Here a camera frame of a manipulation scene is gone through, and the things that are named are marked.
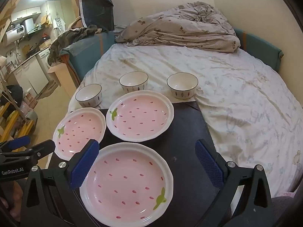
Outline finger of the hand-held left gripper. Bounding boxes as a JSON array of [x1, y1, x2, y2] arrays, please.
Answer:
[[14, 139, 56, 165], [0, 136, 32, 155]]

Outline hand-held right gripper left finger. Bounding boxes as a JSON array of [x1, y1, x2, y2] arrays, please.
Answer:
[[20, 139, 100, 227]]

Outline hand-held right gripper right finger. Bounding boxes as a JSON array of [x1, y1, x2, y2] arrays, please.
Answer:
[[194, 139, 278, 227]]

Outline pink strawberry print plate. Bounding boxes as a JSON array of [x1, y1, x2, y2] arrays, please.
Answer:
[[52, 107, 107, 161], [80, 142, 175, 227], [106, 90, 175, 143]]

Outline white bowl with black rim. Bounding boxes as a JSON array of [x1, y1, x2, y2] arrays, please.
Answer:
[[75, 83, 103, 108], [119, 71, 149, 93], [167, 72, 199, 99]]

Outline yellow wooden rack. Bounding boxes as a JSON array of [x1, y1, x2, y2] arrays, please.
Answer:
[[0, 109, 36, 145]]

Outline grey bin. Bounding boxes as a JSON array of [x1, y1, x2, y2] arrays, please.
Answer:
[[25, 111, 38, 123]]

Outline pink patterned box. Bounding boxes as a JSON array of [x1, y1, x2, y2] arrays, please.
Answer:
[[22, 92, 39, 111]]

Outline black board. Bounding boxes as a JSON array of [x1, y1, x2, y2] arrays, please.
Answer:
[[46, 100, 231, 227]]

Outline black cloth bundle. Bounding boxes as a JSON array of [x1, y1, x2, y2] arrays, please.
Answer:
[[6, 85, 24, 100]]

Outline white kitchen base cabinet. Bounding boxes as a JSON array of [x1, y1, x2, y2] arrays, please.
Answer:
[[13, 57, 49, 95]]

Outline light wooden side table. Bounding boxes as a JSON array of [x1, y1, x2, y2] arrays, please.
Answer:
[[47, 64, 74, 87]]

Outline bed with white printed sheet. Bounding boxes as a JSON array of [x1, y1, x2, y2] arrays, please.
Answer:
[[69, 41, 303, 194]]

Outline white washing machine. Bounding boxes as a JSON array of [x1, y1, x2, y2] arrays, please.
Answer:
[[37, 47, 54, 72]]

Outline dark grey cloth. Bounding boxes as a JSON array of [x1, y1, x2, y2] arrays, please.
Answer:
[[270, 193, 303, 227]]

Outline white water heater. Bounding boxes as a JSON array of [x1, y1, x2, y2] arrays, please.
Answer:
[[3, 25, 26, 46]]

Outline teal padded bed panel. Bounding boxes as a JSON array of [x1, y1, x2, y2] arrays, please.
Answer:
[[59, 31, 116, 88], [233, 27, 284, 69]]

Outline dark camouflage cloth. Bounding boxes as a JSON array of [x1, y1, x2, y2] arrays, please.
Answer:
[[48, 25, 102, 67]]

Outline silver range hood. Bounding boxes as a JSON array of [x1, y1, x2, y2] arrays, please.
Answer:
[[22, 18, 38, 35]]

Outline white hanging shirt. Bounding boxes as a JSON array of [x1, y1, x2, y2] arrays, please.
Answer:
[[52, 16, 67, 35]]

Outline white upper kitchen cabinets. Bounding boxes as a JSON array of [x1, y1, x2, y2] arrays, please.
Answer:
[[11, 6, 42, 22]]

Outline beige crumpled printed blanket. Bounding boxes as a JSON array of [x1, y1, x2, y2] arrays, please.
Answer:
[[115, 2, 241, 53]]

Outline navy hanging cloth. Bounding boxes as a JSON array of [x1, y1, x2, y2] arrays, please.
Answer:
[[79, 0, 114, 31]]

